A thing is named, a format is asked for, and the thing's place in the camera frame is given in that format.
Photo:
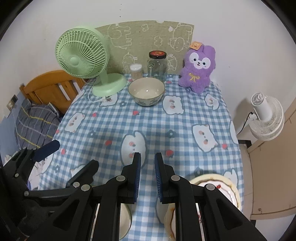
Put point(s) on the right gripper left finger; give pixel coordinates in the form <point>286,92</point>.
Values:
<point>86,212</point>

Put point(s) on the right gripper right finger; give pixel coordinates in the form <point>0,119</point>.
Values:
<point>202,213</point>

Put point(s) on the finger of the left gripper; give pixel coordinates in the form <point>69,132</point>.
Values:
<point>46,150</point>
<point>85,174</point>

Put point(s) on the pink rimmed floral plate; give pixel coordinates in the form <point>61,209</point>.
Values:
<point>230,191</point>

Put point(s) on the scalloped yellow flower plate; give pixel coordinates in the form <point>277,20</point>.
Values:
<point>206,177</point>

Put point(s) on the floral bowl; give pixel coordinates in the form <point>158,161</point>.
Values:
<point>125,221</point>
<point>146,91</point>

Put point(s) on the crumpled white tissue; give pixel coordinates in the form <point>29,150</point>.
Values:
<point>36,171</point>

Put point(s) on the grey plaid pillow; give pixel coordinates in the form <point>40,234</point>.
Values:
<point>36,124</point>

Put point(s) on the beige door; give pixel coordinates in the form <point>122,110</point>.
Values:
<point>273,172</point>

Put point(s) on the blue checkered tablecloth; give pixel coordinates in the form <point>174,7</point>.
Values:
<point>194,133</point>

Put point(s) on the white standing fan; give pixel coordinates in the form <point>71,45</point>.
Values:
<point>263,115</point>

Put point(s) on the green desk fan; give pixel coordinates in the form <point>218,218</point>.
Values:
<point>83,52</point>

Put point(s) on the cotton swab container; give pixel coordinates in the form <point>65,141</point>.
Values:
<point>136,71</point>

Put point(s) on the glass jar black lid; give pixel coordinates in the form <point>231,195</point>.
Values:
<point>157,65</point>

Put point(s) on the green patterned board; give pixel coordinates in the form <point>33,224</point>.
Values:
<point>131,42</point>

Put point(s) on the purple plush bunny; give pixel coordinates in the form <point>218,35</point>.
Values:
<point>199,63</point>

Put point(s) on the wall power outlet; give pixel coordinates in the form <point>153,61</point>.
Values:
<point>11,104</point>

